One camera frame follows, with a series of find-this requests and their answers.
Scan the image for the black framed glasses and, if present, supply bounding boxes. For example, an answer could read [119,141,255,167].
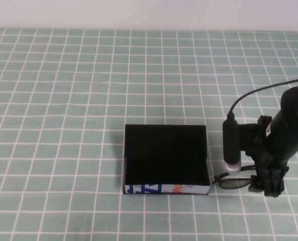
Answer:
[213,164,259,189]

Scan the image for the black printed glasses case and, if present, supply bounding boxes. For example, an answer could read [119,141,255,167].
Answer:
[122,124,212,196]

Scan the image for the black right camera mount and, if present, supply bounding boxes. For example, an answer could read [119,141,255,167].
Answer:
[236,115,274,152]

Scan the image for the black right camera cable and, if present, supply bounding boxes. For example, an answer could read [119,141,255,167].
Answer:
[228,76,298,118]

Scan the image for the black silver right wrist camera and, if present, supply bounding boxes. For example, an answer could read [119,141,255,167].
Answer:
[222,114,242,176]

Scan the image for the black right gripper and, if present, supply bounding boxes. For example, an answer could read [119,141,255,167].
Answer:
[244,135,290,198]

